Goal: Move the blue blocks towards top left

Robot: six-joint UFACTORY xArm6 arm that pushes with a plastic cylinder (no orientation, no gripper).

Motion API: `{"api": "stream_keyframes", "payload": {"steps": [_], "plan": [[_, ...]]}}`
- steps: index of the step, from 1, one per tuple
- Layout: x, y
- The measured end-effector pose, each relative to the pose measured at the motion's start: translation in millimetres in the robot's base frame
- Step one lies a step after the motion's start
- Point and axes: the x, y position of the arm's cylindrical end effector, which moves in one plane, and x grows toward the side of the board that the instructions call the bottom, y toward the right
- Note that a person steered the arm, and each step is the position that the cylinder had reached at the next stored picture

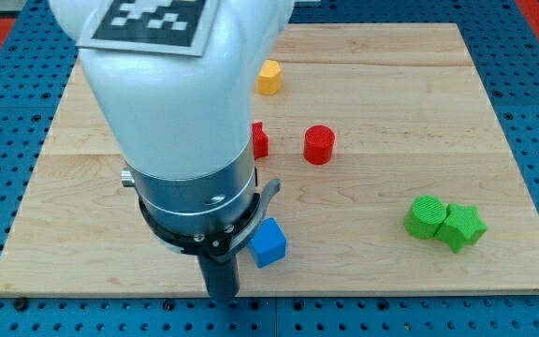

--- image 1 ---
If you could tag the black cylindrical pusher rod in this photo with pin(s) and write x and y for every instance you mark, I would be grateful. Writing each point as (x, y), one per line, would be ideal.
(221, 279)

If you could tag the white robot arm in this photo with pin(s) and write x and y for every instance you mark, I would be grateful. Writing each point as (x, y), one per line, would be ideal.
(174, 80)

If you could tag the red cylinder block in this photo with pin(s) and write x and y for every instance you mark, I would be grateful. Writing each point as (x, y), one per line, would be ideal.
(318, 144)

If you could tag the green cylinder block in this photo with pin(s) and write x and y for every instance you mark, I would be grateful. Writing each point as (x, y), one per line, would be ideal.
(425, 216)

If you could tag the light wooden board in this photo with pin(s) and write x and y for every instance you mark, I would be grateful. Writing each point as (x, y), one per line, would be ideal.
(411, 117)

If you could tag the black white fiducial marker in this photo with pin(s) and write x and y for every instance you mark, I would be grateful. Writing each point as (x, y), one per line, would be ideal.
(178, 27)

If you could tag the silver black tool clamp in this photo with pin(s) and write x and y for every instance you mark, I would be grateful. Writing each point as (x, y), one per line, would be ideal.
(213, 215)

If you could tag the red star block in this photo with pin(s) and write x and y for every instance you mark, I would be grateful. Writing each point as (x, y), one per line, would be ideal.
(261, 140)

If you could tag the blue cube block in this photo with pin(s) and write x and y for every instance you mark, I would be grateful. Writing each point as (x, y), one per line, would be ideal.
(269, 243)

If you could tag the green star block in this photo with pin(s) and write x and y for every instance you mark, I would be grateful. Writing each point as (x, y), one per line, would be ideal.
(462, 226)

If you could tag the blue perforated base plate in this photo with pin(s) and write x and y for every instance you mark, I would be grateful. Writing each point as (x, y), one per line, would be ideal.
(35, 65)

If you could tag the yellow hexagon block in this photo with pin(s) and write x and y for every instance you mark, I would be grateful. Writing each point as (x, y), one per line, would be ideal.
(269, 79)

